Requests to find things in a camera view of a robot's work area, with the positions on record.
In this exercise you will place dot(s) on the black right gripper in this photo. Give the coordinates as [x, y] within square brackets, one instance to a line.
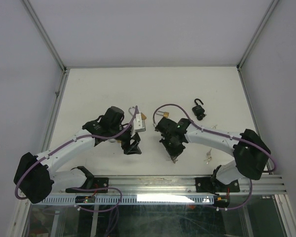
[176, 152]

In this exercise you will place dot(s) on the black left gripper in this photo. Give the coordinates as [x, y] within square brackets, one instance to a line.
[133, 147]

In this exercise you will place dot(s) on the small brass padlock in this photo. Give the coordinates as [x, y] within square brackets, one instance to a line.
[161, 113]

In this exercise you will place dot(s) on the long-shackle brass padlock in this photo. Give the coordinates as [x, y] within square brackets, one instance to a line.
[132, 111]

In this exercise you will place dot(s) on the black-headed key bunch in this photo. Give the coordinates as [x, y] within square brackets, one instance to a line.
[200, 117]

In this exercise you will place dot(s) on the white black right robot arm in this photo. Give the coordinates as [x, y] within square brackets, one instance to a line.
[250, 154]

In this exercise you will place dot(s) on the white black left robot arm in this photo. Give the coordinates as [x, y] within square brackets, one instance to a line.
[39, 175]

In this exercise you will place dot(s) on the small silver key bunch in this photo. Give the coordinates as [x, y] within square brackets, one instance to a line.
[171, 160]

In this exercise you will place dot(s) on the silver key pair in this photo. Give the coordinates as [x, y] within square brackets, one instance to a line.
[208, 156]

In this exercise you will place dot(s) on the large brass padlock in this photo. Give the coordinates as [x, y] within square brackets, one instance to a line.
[114, 141]

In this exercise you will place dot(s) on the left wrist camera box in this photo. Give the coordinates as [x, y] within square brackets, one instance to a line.
[139, 123]

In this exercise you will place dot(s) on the aluminium frame post left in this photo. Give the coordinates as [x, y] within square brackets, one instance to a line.
[43, 34]

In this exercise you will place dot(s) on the aluminium frame post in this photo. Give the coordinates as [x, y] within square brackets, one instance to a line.
[43, 34]
[263, 22]

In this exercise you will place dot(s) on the slotted cable duct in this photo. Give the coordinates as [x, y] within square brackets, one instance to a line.
[140, 199]

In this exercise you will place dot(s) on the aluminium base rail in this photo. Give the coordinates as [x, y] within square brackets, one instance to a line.
[191, 184]

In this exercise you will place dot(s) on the aluminium frame post right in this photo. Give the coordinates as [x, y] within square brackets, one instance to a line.
[263, 22]

